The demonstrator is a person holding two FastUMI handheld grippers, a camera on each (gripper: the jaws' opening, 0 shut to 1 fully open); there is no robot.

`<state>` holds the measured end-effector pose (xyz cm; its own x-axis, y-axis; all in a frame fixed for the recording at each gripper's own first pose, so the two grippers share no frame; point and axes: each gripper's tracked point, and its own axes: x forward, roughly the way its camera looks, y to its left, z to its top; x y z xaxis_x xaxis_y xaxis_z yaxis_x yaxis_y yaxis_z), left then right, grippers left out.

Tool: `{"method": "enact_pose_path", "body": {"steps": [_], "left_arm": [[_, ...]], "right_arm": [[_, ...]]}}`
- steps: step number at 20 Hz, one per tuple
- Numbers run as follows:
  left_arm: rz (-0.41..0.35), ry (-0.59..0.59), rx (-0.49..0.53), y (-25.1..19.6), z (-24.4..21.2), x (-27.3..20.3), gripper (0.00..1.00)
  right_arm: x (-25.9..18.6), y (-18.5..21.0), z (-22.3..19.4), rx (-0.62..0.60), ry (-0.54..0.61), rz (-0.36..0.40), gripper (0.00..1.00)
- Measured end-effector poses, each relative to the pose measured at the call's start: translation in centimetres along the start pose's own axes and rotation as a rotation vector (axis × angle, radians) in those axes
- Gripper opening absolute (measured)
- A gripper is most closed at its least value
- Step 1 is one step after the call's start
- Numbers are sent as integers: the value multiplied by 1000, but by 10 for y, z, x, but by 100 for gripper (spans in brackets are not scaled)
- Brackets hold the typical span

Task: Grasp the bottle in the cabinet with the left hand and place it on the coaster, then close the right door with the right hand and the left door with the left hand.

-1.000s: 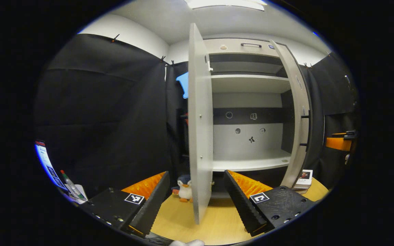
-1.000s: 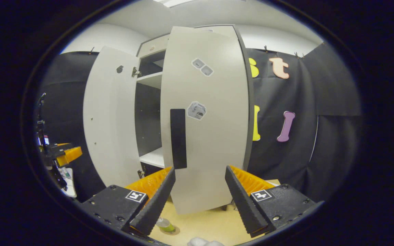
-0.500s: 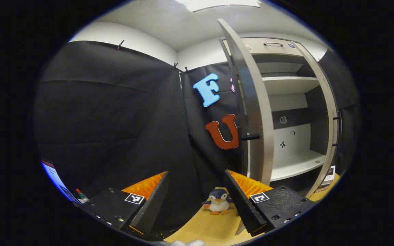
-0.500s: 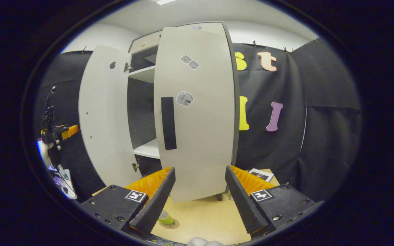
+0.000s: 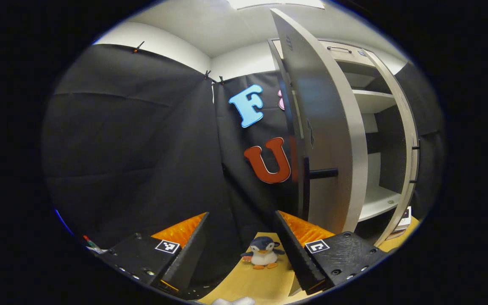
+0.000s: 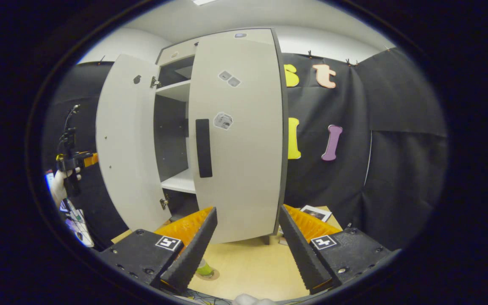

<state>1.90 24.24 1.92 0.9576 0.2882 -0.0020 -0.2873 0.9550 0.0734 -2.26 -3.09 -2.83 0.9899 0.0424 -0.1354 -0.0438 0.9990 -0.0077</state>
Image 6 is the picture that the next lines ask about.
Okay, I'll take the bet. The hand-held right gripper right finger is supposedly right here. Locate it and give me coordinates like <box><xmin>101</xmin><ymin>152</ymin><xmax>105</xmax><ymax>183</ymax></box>
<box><xmin>278</xmin><ymin>204</ymin><xmax>398</xmax><ymax>295</ymax></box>

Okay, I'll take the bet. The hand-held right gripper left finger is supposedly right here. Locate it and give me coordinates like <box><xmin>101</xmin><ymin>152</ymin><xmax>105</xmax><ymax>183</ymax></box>
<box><xmin>99</xmin><ymin>206</ymin><xmax>219</xmax><ymax>296</ymax></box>

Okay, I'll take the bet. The round cork coaster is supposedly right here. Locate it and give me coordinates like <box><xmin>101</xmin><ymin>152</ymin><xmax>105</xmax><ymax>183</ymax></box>
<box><xmin>195</xmin><ymin>269</ymin><xmax>220</xmax><ymax>281</ymax></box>

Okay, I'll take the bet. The grey cabinet door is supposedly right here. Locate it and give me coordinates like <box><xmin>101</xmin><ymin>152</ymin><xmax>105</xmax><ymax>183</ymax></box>
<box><xmin>187</xmin><ymin>29</ymin><xmax>285</xmax><ymax>244</ymax></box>
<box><xmin>95</xmin><ymin>54</ymin><xmax>173</xmax><ymax>233</ymax></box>

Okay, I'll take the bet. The grey cabinet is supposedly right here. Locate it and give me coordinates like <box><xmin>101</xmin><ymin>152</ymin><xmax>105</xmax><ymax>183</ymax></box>
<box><xmin>150</xmin><ymin>28</ymin><xmax>289</xmax><ymax>246</ymax></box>

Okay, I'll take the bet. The black backdrop cloth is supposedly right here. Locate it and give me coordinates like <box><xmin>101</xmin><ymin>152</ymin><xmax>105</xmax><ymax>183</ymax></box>
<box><xmin>43</xmin><ymin>47</ymin><xmax>448</xmax><ymax>251</ymax></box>

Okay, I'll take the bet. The black door handle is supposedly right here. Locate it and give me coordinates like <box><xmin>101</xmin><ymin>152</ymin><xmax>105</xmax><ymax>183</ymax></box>
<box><xmin>195</xmin><ymin>119</ymin><xmax>213</xmax><ymax>178</ymax></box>

